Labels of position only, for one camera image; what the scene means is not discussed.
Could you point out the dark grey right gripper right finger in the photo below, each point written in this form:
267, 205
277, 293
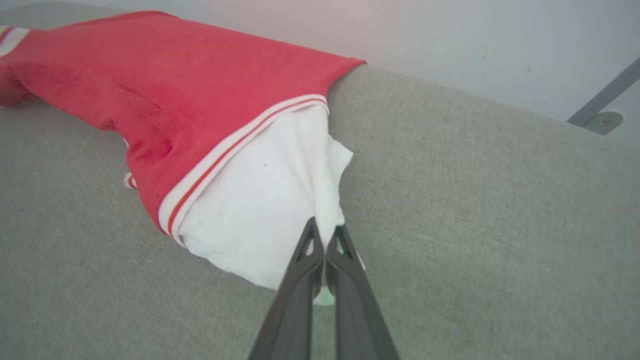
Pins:
355, 315

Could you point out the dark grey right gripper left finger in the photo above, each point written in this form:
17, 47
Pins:
295, 310

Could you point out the red and white garment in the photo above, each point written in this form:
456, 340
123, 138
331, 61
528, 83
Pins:
175, 100

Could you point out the round metal pole foot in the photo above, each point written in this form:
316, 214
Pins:
604, 122

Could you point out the grey metal pole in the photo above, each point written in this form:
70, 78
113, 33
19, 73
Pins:
607, 92

